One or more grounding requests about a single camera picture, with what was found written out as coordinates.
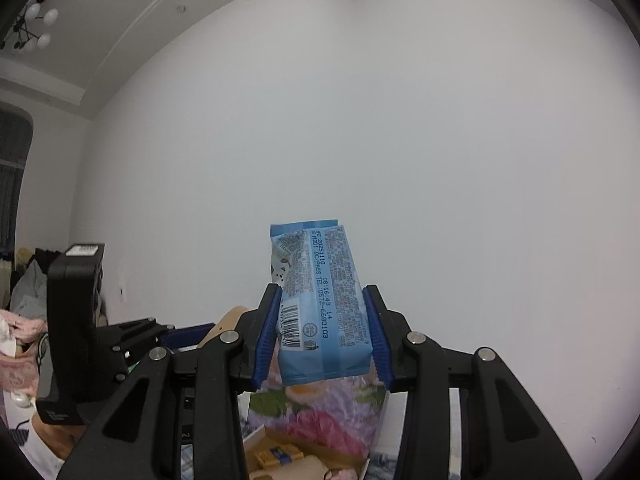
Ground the yellow and blue small box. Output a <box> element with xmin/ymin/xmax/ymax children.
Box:
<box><xmin>252</xmin><ymin>444</ymin><xmax>305</xmax><ymax>470</ymax></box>

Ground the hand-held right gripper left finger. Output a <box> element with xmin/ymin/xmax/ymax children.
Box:
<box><xmin>57</xmin><ymin>282</ymin><xmax>284</xmax><ymax>480</ymax></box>

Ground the pile of clothes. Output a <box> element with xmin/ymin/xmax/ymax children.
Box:
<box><xmin>9</xmin><ymin>247</ymin><xmax>52</xmax><ymax>321</ymax></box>

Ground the pink cloth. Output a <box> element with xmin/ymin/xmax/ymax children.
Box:
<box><xmin>0</xmin><ymin>310</ymin><xmax>48</xmax><ymax>391</ymax></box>

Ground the ceiling lamp with white globes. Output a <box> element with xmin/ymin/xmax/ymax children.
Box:
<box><xmin>0</xmin><ymin>0</ymin><xmax>60</xmax><ymax>53</ymax></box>

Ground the blue tissue packet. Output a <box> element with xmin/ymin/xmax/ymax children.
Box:
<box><xmin>270</xmin><ymin>219</ymin><xmax>375</xmax><ymax>387</ymax></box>

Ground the person's left forearm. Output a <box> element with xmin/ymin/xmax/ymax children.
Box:
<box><xmin>20</xmin><ymin>407</ymin><xmax>93</xmax><ymax>480</ymax></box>

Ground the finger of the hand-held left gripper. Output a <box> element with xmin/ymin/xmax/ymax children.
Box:
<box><xmin>107</xmin><ymin>342</ymin><xmax>156</xmax><ymax>387</ymax></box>
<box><xmin>96</xmin><ymin>316</ymin><xmax>216</xmax><ymax>352</ymax></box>

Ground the dark grey curtain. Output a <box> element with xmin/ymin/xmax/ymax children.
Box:
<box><xmin>0</xmin><ymin>102</ymin><xmax>35</xmax><ymax>251</ymax></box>

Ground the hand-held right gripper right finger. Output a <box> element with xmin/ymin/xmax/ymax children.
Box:
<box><xmin>361</xmin><ymin>284</ymin><xmax>583</xmax><ymax>480</ymax></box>

